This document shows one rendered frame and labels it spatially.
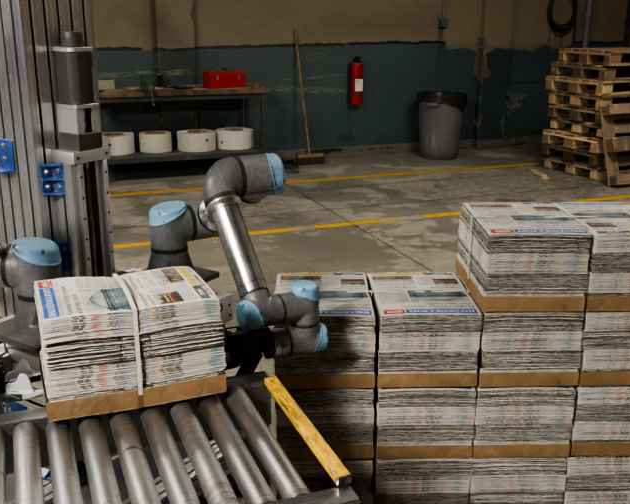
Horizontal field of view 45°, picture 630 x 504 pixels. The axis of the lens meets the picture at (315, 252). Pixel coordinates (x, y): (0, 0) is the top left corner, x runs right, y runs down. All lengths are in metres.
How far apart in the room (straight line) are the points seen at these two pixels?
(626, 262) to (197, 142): 6.23
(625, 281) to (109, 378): 1.39
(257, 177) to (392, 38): 7.45
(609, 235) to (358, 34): 7.26
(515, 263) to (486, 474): 0.66
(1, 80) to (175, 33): 6.24
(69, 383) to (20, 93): 0.91
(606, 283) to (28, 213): 1.63
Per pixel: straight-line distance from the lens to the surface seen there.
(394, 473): 2.36
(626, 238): 2.23
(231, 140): 8.13
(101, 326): 1.63
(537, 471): 2.46
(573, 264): 2.21
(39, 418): 1.75
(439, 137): 9.14
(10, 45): 2.26
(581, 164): 8.58
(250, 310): 1.88
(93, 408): 1.70
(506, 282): 2.16
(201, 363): 1.71
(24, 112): 2.25
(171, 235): 2.40
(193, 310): 1.66
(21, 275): 2.10
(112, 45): 8.47
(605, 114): 8.20
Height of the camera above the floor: 1.62
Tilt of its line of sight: 17 degrees down
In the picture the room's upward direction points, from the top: straight up
